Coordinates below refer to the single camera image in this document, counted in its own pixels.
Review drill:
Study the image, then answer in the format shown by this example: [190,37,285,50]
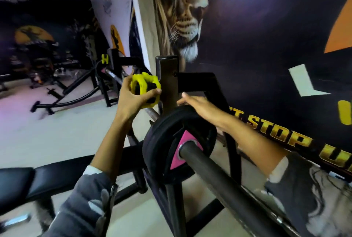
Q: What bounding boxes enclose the black padded bench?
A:
[0,141,147,232]

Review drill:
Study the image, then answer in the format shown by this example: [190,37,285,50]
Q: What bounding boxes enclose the person's right hand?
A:
[177,92,225,129]

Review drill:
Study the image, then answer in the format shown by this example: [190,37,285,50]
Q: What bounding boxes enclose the black bench press rack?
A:
[95,48,242,237]

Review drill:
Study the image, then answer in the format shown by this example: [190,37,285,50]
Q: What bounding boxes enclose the dark banner with orange circle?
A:
[0,0,110,76]

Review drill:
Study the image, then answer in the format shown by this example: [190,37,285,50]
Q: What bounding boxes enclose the dark gym equipment cluster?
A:
[8,40,83,89]

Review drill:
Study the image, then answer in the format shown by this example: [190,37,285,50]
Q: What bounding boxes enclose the person's right forearm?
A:
[216,113,289,178]

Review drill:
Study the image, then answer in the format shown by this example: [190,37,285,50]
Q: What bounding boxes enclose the grey patterned left sleeve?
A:
[41,165,119,237]

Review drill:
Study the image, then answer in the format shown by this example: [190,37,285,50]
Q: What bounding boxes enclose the person's left forearm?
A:
[90,113,133,182]

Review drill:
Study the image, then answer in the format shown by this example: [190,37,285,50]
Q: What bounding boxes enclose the steel barbell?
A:
[104,68,303,237]

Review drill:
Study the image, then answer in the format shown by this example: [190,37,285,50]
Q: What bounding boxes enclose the yellow barbell collar clamp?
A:
[130,72,162,109]

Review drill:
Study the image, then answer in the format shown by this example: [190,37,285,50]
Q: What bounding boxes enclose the person's left hand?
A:
[115,75,163,121]

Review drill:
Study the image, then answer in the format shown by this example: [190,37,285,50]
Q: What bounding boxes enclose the black curved gym machine frame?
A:
[30,66,121,116]

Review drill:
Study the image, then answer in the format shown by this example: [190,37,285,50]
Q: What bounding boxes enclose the black weight plate pink hub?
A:
[142,105,218,185]

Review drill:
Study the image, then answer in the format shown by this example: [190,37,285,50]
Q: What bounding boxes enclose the grey patterned sleeve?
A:
[254,152,352,237]
[41,165,119,237]

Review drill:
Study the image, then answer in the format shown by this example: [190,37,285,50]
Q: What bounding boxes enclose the lion wall banner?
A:
[148,0,352,181]

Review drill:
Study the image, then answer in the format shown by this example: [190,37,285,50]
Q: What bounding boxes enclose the grey patterned right sleeve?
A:
[254,152,352,237]

